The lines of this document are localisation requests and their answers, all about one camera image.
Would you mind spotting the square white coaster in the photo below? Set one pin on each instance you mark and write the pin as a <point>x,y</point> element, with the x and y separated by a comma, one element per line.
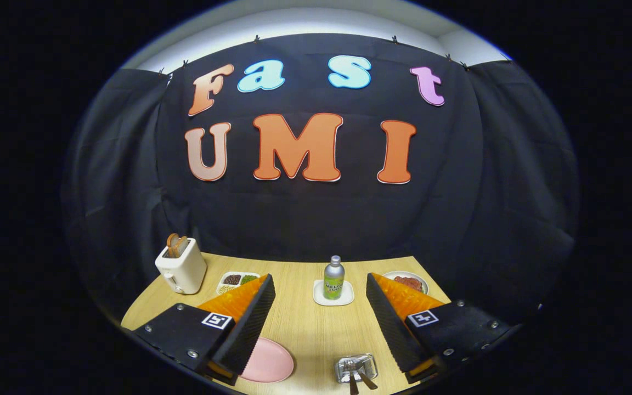
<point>319,299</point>

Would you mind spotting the brown toast slice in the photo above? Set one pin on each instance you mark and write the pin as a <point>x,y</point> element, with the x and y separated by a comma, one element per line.
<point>172,244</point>
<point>182,246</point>

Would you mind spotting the cream white toaster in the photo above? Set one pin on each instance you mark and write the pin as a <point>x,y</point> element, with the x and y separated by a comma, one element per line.
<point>187,271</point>

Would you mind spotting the white bowl of food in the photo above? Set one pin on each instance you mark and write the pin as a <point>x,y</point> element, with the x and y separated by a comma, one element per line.
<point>390,275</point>

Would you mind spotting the red meat piece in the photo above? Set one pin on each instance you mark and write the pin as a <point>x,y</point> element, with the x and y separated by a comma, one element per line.
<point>410,283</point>

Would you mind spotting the pile of pale beans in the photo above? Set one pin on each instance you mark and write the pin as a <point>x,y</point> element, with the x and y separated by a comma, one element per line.
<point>225,288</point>

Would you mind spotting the white divided snack dish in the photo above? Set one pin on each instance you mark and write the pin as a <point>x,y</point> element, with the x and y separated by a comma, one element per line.
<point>237,289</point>

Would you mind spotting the pile of dark beans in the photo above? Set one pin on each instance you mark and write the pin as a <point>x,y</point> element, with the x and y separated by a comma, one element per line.
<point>232,279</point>

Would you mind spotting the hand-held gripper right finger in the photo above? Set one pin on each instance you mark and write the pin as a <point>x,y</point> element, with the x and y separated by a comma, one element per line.
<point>390,323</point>

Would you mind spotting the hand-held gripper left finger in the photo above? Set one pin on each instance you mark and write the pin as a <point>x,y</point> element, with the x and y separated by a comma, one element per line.
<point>247,329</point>

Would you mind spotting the pile of green beans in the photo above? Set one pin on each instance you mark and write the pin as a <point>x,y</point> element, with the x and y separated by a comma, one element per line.
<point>248,279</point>

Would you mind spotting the green label soda bottle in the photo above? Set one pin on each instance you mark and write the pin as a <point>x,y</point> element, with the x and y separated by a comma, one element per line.
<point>333,285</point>

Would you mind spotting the pink round plate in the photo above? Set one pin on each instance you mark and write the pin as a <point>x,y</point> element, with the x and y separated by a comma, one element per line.
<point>272,362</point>

